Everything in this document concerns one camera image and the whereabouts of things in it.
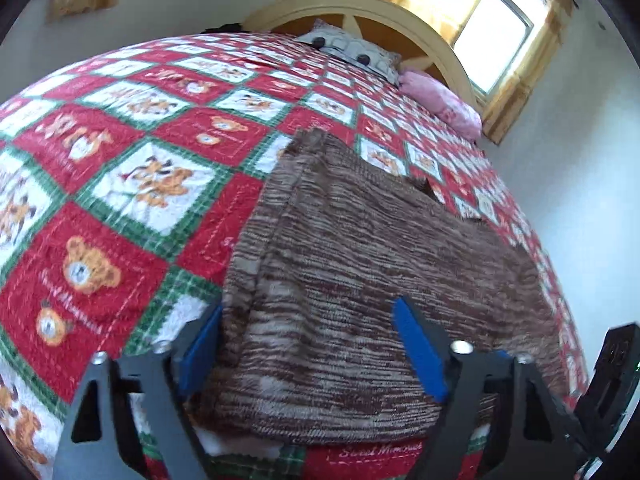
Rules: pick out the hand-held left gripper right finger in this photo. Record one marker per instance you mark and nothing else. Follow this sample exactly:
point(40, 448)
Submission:
point(420, 355)

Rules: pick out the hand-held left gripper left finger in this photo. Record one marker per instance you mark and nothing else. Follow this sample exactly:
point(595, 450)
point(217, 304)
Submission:
point(200, 355)

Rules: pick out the brown knitted sweater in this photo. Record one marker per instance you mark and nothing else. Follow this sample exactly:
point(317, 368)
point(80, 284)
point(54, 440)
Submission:
point(350, 260)

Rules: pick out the red bear printed blanket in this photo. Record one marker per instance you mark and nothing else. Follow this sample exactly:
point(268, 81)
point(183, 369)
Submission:
point(100, 185)

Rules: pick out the pink pillow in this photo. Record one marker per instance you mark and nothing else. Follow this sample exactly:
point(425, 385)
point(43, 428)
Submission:
point(440, 101)

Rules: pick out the grey patterned pillow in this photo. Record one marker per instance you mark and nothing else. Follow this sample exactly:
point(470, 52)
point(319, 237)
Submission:
point(345, 46)

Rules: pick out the dark object beside bed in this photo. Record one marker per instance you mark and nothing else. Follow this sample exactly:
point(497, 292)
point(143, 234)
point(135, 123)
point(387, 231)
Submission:
point(225, 28)

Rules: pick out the window behind headboard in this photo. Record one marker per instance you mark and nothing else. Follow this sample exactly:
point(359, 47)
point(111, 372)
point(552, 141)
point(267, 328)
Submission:
point(495, 35)

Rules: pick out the cream wooden bed headboard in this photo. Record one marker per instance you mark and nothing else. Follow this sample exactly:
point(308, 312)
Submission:
point(400, 25)

